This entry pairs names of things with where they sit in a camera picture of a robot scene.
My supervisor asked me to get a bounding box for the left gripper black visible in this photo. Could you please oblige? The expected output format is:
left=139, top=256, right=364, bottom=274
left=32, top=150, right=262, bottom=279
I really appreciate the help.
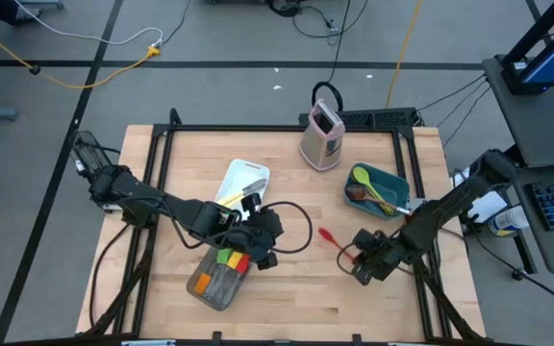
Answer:
left=227, top=191, right=287, bottom=272

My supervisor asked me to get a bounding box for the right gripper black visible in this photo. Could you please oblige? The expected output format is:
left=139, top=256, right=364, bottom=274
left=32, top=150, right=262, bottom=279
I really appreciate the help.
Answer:
left=350, top=228, right=407, bottom=288

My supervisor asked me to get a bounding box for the red silicone spoon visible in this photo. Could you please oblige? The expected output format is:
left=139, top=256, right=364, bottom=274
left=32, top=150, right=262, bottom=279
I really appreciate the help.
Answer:
left=316, top=226, right=358, bottom=265

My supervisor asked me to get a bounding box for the yellow-handled knife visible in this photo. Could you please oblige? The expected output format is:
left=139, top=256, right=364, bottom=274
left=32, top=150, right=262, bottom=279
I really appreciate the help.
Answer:
left=216, top=178, right=268, bottom=209
left=215, top=190, right=247, bottom=210

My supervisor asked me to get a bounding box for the white plastic bin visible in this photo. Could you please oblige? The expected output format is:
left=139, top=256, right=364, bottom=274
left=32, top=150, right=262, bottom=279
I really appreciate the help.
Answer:
left=214, top=158, right=271, bottom=220

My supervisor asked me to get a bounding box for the dark wooden spoon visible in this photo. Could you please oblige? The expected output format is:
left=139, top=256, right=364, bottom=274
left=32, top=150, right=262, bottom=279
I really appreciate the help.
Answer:
left=344, top=184, right=414, bottom=216

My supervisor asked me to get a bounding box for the grey translucent plastic bin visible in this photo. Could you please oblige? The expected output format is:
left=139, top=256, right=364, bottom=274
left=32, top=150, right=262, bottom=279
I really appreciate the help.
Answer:
left=186, top=244, right=254, bottom=312

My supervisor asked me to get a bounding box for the orange silicone spatula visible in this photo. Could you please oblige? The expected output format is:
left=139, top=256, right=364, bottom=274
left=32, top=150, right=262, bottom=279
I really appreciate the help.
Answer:
left=193, top=272, right=213, bottom=296

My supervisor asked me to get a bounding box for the teal plastic bin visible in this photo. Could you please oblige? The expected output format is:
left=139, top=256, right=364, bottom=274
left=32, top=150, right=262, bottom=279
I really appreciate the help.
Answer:
left=342, top=161, right=412, bottom=221

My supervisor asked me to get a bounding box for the green silicone spoon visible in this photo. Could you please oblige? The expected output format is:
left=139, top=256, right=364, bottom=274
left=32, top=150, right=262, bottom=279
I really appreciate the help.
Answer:
left=351, top=165, right=396, bottom=217

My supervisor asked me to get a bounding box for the pink metal box grater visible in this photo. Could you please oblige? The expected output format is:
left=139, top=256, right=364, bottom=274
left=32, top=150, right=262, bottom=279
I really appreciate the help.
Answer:
left=298, top=98, right=347, bottom=172

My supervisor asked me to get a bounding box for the white paper sheet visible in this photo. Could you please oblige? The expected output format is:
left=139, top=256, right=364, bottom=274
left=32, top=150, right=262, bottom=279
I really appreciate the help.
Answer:
left=452, top=170, right=509, bottom=225

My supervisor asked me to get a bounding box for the white plastic bottle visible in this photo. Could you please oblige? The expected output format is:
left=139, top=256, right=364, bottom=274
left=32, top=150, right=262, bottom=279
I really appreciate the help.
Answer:
left=488, top=205, right=531, bottom=237

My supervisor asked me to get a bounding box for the black desk foot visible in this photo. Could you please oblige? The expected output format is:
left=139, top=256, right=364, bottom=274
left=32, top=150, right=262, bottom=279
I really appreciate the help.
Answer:
left=511, top=229, right=541, bottom=296

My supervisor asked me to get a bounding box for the black mesh box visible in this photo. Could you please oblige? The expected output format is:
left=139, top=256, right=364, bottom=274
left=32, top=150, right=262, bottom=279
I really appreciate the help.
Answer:
left=68, top=130, right=114, bottom=169

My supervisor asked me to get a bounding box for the grey desk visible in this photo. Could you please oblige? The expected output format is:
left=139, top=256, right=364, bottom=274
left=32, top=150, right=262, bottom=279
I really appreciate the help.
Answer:
left=482, top=55, right=554, bottom=275

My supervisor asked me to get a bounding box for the black round base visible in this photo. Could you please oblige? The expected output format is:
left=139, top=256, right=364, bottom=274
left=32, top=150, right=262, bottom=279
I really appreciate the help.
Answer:
left=266, top=0, right=307, bottom=18

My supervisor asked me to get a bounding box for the black monitor stand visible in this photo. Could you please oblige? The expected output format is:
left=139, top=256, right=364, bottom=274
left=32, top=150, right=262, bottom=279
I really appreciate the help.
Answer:
left=499, top=0, right=554, bottom=96

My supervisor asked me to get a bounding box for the person's leg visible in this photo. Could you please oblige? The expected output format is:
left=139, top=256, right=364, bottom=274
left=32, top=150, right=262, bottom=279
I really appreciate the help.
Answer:
left=0, top=0, right=42, bottom=25

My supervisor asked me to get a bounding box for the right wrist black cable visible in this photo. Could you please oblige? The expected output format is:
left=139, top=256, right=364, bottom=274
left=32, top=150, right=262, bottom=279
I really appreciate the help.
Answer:
left=336, top=241, right=357, bottom=277

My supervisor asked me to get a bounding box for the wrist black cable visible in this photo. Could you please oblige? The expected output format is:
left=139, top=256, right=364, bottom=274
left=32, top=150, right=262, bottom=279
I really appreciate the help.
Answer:
left=257, top=200, right=315, bottom=256
left=336, top=241, right=357, bottom=277

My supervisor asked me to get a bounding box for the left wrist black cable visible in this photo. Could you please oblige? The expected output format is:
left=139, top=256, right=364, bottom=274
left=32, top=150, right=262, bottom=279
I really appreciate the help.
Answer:
left=257, top=200, right=315, bottom=256

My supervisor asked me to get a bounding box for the black aluminium table frame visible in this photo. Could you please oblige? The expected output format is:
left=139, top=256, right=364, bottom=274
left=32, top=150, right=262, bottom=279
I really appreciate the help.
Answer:
left=84, top=108, right=488, bottom=345

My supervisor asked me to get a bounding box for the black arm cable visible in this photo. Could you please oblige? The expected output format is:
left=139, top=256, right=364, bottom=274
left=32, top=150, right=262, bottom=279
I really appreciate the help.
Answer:
left=88, top=223, right=132, bottom=329

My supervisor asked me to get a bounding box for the thin black cable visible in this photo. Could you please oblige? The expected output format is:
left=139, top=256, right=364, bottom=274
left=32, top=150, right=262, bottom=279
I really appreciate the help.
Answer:
left=415, top=74, right=488, bottom=112
left=438, top=81, right=490, bottom=129
left=442, top=86, right=492, bottom=148

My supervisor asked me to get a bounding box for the black floor cable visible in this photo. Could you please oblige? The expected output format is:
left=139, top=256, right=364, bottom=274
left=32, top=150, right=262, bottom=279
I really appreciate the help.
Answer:
left=160, top=0, right=192, bottom=48
left=291, top=0, right=373, bottom=47
left=468, top=230, right=554, bottom=313

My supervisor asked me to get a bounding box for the black looped cable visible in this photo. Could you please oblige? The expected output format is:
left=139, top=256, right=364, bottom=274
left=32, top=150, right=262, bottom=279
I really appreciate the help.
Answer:
left=311, top=0, right=353, bottom=113

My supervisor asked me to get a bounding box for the yellow hanging cable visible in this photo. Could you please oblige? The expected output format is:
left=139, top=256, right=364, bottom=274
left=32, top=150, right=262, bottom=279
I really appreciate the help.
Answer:
left=385, top=0, right=425, bottom=110

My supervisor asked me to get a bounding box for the white cable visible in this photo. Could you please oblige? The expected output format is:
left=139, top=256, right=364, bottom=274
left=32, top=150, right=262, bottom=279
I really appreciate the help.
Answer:
left=13, top=0, right=164, bottom=49

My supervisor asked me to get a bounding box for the orange extension cable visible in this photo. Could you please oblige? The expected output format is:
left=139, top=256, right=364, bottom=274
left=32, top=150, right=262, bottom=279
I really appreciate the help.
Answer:
left=0, top=15, right=162, bottom=91

